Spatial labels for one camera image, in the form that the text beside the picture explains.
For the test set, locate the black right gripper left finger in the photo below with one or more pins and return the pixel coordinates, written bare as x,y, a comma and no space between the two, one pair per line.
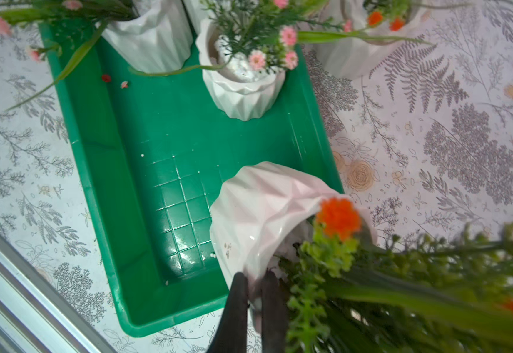
231,335

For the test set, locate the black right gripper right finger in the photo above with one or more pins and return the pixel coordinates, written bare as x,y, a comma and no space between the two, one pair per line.
275,319

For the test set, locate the orange gypsophila pot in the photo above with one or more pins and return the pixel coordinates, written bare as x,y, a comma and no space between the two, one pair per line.
346,293

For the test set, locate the green grass pot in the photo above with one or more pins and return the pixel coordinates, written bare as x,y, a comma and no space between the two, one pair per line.
352,58

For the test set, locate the green gypsophila pot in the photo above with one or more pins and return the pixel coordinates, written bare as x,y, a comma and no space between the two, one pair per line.
153,37

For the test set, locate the green plastic storage box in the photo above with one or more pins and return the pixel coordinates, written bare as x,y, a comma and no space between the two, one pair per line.
152,154

